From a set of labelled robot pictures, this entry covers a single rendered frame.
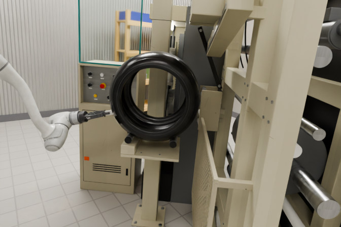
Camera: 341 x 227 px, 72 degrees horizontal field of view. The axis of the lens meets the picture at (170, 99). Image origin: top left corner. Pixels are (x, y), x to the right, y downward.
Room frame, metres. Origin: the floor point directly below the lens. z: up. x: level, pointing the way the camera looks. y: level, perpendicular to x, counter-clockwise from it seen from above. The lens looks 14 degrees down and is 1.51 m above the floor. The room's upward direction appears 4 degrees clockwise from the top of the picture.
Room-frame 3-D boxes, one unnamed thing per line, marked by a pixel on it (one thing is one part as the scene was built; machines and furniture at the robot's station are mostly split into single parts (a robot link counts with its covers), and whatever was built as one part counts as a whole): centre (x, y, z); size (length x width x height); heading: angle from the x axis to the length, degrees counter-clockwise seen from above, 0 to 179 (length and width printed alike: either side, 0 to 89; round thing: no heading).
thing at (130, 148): (1.53, 0.23, 0.83); 0.36 x 0.09 x 0.06; 177
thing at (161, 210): (1.78, 0.10, 0.01); 0.27 x 0.27 x 0.02; 87
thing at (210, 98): (1.73, -0.29, 1.05); 0.20 x 0.15 x 0.30; 177
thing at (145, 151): (1.52, 0.09, 0.80); 0.37 x 0.36 x 0.02; 87
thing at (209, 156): (1.28, -0.22, 0.65); 0.90 x 0.02 x 0.70; 177
